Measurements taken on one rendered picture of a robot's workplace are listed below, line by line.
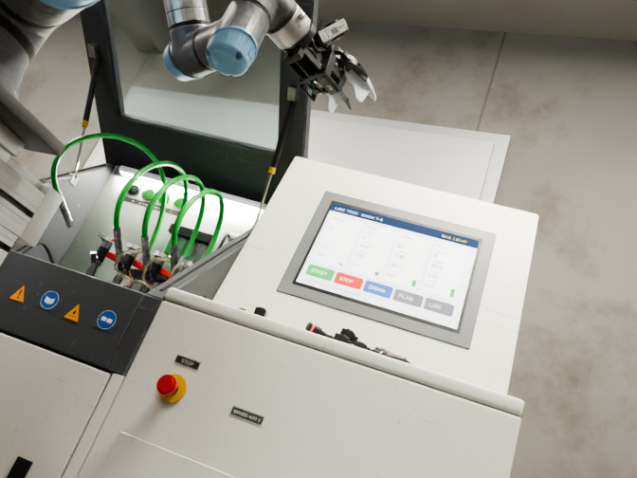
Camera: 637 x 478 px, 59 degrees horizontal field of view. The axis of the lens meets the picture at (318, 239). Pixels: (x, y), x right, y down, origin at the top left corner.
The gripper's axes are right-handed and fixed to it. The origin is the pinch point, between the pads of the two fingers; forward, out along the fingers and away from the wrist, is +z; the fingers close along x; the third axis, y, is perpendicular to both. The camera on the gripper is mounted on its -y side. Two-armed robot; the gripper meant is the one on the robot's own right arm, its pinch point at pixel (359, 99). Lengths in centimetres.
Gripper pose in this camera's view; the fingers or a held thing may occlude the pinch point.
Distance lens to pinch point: 120.5
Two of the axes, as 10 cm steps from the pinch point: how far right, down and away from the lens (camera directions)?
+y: -2.3, 8.5, -4.6
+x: 7.6, -1.4, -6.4
